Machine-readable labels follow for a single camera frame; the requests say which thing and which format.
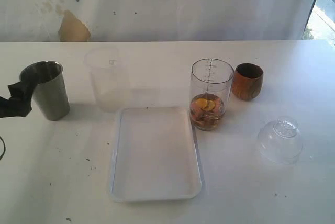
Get stainless steel cup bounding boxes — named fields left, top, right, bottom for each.
left=19, top=60, right=70, bottom=121

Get gold coins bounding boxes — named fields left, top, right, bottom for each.
left=189, top=94, right=225, bottom=131

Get clear plastic shaker cup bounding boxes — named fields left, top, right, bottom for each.
left=189, top=58, right=234, bottom=131

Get brown wooden cup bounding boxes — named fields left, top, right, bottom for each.
left=231, top=63, right=264, bottom=101

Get clear plastic dome lid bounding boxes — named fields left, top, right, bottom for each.
left=257, top=116, right=303, bottom=164

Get translucent plastic container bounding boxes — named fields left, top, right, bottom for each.
left=84, top=46, right=130, bottom=112

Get white rectangular tray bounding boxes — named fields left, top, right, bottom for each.
left=109, top=107, right=202, bottom=203

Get black cable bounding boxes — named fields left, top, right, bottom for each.
left=0, top=136, right=7, bottom=161

